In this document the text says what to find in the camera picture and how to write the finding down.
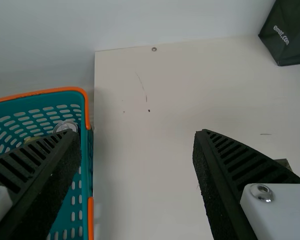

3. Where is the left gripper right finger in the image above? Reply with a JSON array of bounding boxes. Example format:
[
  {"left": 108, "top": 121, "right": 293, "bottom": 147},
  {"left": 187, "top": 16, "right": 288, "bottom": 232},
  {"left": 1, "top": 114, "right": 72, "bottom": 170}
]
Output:
[{"left": 192, "top": 128, "right": 300, "bottom": 240}]

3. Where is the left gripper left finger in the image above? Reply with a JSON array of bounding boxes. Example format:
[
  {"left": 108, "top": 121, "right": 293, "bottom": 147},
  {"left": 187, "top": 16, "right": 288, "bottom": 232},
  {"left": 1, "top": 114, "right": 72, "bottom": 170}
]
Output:
[{"left": 0, "top": 129, "right": 82, "bottom": 240}]

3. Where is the teal shopping basket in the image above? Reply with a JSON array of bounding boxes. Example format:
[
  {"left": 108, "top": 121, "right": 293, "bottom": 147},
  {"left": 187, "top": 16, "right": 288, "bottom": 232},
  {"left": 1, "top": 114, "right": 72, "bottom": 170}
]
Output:
[{"left": 0, "top": 86, "right": 95, "bottom": 240}]

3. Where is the silver top can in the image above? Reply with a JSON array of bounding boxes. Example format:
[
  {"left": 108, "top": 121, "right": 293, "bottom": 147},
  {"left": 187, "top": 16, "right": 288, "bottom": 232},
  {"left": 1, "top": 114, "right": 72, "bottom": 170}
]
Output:
[{"left": 52, "top": 120, "right": 79, "bottom": 135}]

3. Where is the dark grey bag with straps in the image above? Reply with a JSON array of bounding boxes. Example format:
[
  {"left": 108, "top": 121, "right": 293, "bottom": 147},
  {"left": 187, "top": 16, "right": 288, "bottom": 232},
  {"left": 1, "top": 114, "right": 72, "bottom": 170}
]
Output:
[{"left": 257, "top": 0, "right": 300, "bottom": 67}]

